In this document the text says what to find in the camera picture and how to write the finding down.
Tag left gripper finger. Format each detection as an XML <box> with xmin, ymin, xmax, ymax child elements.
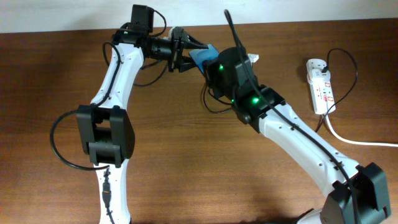
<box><xmin>180</xmin><ymin>62</ymin><xmax>197</xmax><ymax>72</ymax></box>
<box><xmin>185</xmin><ymin>34</ymin><xmax>208</xmax><ymax>49</ymax></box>

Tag blue Galaxy smartphone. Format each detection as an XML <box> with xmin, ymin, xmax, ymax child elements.
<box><xmin>189</xmin><ymin>44</ymin><xmax>219</xmax><ymax>74</ymax></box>

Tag black USB charging cable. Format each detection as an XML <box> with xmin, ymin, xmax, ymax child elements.
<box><xmin>201</xmin><ymin>48</ymin><xmax>359</xmax><ymax>133</ymax></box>

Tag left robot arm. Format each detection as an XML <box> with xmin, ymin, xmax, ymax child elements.
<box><xmin>76</xmin><ymin>25</ymin><xmax>207</xmax><ymax>223</ymax></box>

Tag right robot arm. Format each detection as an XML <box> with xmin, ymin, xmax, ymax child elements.
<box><xmin>194</xmin><ymin>47</ymin><xmax>391</xmax><ymax>224</ymax></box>

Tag white USB charger adapter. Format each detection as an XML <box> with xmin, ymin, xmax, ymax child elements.
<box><xmin>307</xmin><ymin>69</ymin><xmax>331</xmax><ymax>84</ymax></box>

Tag white power strip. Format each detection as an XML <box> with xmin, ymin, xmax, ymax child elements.
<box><xmin>306</xmin><ymin>58</ymin><xmax>336</xmax><ymax>115</ymax></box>

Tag white power strip cord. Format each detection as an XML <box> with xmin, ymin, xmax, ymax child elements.
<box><xmin>323</xmin><ymin>113</ymin><xmax>398</xmax><ymax>148</ymax></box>

